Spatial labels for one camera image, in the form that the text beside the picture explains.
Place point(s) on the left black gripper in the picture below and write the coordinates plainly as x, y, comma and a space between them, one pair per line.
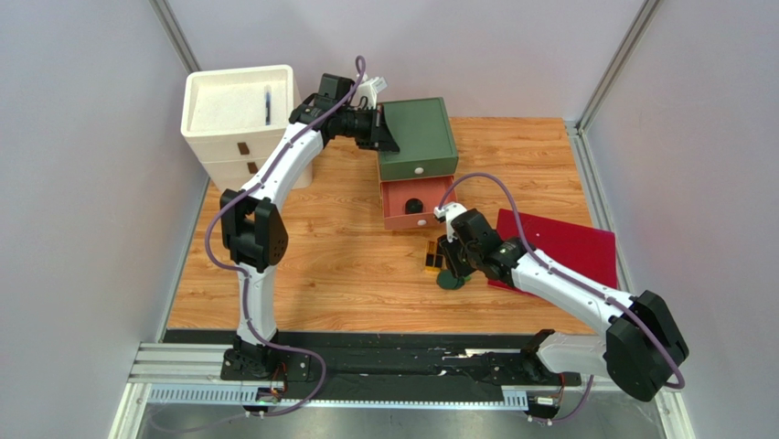
379, 136

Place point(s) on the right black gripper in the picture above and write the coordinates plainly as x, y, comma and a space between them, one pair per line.
453, 262

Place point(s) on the dark green round compact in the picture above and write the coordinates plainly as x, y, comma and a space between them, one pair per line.
445, 281

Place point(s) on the green three-drawer organizer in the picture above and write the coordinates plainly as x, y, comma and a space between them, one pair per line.
422, 130

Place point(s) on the pink drawer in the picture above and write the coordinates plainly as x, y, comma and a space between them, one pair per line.
394, 194

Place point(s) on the black round jar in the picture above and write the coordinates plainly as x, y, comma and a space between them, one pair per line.
413, 206

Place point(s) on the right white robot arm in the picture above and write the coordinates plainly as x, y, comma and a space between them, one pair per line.
636, 343

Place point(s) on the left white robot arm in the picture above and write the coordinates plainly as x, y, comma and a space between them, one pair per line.
251, 223

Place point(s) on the red folder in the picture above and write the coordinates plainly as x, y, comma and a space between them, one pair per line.
588, 251

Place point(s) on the white three-drawer organizer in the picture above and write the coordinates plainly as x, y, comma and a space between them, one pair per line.
223, 119

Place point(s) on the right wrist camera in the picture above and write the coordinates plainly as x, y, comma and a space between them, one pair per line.
447, 214

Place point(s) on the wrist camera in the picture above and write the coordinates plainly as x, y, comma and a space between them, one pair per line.
366, 96
447, 214

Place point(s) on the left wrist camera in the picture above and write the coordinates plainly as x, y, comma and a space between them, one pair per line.
366, 96

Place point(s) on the black mounting base plate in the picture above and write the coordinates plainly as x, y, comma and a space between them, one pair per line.
396, 367

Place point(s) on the aluminium frame rail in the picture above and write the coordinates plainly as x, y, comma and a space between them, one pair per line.
177, 387

